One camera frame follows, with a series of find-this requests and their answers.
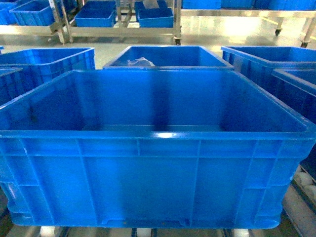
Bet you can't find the large blue plastic crate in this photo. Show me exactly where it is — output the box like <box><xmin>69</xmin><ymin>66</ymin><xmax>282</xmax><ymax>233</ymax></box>
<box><xmin>0</xmin><ymin>69</ymin><xmax>316</xmax><ymax>229</ymax></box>

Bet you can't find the steel roller shelf rack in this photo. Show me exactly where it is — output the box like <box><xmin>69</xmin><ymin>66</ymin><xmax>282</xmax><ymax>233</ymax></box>
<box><xmin>0</xmin><ymin>166</ymin><xmax>316</xmax><ymax>237</ymax></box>

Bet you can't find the blue bin behind with plastic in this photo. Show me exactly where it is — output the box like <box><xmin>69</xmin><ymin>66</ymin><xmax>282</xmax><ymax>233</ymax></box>
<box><xmin>103</xmin><ymin>45</ymin><xmax>234</xmax><ymax>70</ymax></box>

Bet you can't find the blue bin right rear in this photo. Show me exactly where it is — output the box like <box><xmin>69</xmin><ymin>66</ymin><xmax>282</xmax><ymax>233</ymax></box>
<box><xmin>221</xmin><ymin>46</ymin><xmax>316</xmax><ymax>81</ymax></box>

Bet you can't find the blue bin left neighbour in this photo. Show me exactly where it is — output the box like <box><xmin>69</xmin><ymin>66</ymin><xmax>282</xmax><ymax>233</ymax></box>
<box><xmin>0</xmin><ymin>47</ymin><xmax>95</xmax><ymax>87</ymax></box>

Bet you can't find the blue bin right front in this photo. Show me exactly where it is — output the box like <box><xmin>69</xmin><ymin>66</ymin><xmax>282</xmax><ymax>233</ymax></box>
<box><xmin>271</xmin><ymin>67</ymin><xmax>316</xmax><ymax>175</ymax></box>

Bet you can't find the blue bin far left front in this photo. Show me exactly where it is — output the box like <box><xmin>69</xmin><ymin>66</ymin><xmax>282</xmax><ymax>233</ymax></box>
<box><xmin>0</xmin><ymin>68</ymin><xmax>25</xmax><ymax>106</ymax></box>

